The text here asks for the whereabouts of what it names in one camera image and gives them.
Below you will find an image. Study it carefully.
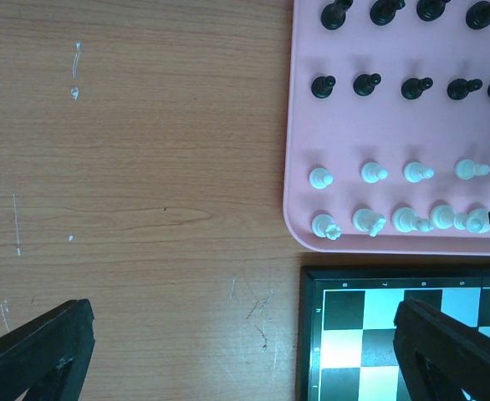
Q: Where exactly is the white bishop left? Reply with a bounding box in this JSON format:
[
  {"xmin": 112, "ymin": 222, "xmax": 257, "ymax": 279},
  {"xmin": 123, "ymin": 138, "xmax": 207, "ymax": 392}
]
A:
[{"xmin": 391, "ymin": 207, "xmax": 434, "ymax": 233}]

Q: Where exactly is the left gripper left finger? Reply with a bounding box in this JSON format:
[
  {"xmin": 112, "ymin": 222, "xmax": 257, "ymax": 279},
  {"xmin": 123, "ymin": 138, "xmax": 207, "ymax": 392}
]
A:
[{"xmin": 0, "ymin": 299, "xmax": 95, "ymax": 400}]

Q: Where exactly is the black queen piece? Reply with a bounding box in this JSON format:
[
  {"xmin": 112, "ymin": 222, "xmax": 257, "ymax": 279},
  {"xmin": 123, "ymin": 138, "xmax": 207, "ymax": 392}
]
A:
[{"xmin": 465, "ymin": 1, "xmax": 490, "ymax": 30}]

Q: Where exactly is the white king piece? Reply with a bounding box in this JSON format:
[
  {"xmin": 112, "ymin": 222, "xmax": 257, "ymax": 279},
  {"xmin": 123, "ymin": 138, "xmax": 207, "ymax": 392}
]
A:
[{"xmin": 466, "ymin": 208, "xmax": 490, "ymax": 234}]

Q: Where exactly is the black white chessboard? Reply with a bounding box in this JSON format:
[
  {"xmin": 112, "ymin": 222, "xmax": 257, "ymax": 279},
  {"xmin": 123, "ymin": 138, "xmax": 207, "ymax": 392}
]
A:
[{"xmin": 295, "ymin": 265, "xmax": 490, "ymax": 401}]

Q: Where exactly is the black bishop left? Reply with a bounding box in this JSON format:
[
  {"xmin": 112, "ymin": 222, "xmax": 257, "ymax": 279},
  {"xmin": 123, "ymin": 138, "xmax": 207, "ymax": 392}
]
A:
[{"xmin": 416, "ymin": 0, "xmax": 450, "ymax": 22}]

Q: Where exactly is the black knight left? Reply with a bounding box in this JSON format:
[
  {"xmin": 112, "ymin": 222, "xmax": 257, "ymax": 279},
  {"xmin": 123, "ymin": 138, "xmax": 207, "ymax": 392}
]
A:
[{"xmin": 370, "ymin": 0, "xmax": 406, "ymax": 26}]

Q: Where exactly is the white pawn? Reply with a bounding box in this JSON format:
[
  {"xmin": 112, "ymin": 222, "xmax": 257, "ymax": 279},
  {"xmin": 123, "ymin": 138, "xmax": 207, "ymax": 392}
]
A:
[
  {"xmin": 403, "ymin": 161, "xmax": 435, "ymax": 183},
  {"xmin": 360, "ymin": 162, "xmax": 389, "ymax": 184},
  {"xmin": 309, "ymin": 167, "xmax": 334, "ymax": 190},
  {"xmin": 454, "ymin": 159, "xmax": 490, "ymax": 180}
]

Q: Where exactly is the white rook left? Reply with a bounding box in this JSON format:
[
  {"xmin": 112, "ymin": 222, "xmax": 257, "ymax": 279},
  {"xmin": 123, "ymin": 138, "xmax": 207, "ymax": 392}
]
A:
[{"xmin": 311, "ymin": 214, "xmax": 342, "ymax": 241}]

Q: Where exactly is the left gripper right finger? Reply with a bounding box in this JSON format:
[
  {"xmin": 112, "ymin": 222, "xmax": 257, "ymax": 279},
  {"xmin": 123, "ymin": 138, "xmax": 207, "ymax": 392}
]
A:
[{"xmin": 393, "ymin": 299, "xmax": 490, "ymax": 400}]

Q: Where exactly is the pink plastic tray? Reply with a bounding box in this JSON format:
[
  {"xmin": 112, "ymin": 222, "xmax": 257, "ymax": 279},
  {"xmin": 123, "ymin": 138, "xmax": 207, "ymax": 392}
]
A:
[{"xmin": 283, "ymin": 1, "xmax": 490, "ymax": 255}]

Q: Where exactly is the white queen piece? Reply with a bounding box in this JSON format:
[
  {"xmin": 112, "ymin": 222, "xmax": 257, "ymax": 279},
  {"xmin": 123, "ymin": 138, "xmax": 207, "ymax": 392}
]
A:
[{"xmin": 430, "ymin": 205, "xmax": 468, "ymax": 231}]

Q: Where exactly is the white knight left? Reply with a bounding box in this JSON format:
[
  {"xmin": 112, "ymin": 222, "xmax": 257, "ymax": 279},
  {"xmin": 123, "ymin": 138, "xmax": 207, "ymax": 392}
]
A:
[{"xmin": 352, "ymin": 208, "xmax": 386, "ymax": 237}]

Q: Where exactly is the black rook far left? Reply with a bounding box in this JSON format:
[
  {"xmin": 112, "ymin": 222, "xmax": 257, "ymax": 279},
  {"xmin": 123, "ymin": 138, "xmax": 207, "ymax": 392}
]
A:
[{"xmin": 320, "ymin": 0, "xmax": 353, "ymax": 30}]

